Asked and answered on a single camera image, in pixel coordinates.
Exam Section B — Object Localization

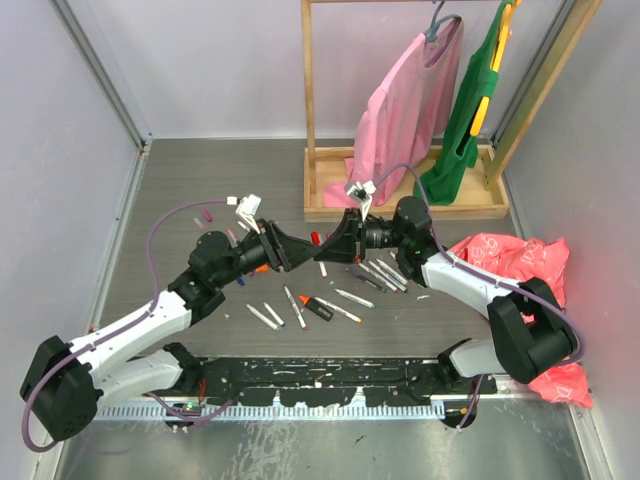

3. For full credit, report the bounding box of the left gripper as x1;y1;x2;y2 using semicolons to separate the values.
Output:
213;218;320;288

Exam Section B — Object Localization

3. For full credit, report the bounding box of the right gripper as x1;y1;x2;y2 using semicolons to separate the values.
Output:
313;208;408;266

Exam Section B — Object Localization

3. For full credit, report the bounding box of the dark purple pen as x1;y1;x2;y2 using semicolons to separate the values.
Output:
346;268;388;293

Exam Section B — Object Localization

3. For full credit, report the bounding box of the blue cap white marker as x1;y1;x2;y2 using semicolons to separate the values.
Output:
369;261;408;293

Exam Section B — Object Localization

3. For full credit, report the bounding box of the orange black highlighter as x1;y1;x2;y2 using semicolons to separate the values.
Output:
299;295;334;322

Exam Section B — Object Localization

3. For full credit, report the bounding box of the white pen teal tip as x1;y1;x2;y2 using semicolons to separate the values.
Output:
335;289;376;309

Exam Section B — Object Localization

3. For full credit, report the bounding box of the purple cap white marker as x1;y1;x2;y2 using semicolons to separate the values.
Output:
358;263;398;292

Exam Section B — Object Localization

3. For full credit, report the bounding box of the yellow cap white marker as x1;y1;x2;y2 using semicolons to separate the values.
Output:
315;296;362;323

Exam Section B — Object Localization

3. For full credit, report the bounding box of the pink white pen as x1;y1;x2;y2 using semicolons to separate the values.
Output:
227;228;237;245

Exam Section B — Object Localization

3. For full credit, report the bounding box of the blue band white pen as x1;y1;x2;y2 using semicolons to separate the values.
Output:
263;302;286;328

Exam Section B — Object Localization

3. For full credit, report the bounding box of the magenta cap white pen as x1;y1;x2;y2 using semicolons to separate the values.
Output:
283;285;308;331

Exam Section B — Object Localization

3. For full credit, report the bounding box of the grey white pen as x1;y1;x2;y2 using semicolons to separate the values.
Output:
246;304;280;331

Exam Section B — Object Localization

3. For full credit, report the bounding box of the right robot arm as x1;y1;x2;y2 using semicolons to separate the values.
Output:
315;196;580;394

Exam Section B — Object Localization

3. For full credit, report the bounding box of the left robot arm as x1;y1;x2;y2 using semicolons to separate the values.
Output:
19;220;320;451

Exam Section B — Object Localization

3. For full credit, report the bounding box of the wooden clothes rack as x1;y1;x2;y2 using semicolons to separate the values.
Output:
299;0;604;224

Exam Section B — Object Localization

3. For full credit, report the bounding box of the green t-shirt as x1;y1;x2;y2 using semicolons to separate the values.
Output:
412;0;516;205

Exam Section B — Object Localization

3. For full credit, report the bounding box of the pink t-shirt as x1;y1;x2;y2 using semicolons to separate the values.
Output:
345;15;464;206

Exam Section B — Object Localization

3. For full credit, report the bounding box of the red plastic bag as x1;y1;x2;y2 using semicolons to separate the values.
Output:
451;233;594;409

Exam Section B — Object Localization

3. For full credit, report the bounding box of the yellow hanger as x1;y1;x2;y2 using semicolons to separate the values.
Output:
469;0;521;137

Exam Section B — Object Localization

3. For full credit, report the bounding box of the grey hanger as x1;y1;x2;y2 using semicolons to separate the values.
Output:
424;0;462;46

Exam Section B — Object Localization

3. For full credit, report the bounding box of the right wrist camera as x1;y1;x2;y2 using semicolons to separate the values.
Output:
344;180;376;220

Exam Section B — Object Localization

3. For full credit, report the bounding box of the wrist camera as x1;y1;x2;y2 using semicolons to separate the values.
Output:
344;180;376;220
235;194;262;233

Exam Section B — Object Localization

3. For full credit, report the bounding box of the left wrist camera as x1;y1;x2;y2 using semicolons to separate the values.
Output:
235;194;262;233

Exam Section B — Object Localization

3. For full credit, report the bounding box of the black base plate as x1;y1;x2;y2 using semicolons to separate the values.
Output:
163;357;476;408

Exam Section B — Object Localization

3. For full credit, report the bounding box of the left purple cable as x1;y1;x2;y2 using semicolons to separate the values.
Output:
22;197;236;454

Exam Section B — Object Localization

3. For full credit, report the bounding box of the white slotted cable duct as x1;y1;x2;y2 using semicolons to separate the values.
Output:
96;401;445;421

